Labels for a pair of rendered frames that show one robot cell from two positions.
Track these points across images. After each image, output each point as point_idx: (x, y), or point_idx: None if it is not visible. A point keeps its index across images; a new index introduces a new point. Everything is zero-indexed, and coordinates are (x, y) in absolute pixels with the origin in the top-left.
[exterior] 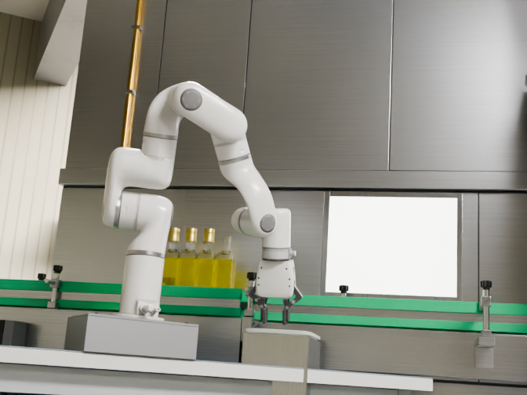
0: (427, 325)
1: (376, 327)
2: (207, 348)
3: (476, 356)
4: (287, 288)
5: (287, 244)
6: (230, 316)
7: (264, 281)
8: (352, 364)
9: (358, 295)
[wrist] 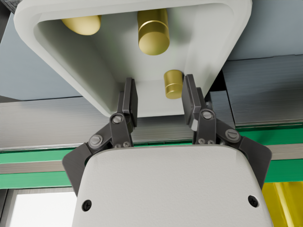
0: (1, 156)
1: (54, 146)
2: (277, 73)
3: None
4: (98, 190)
5: None
6: (254, 130)
7: (224, 225)
8: (84, 102)
9: None
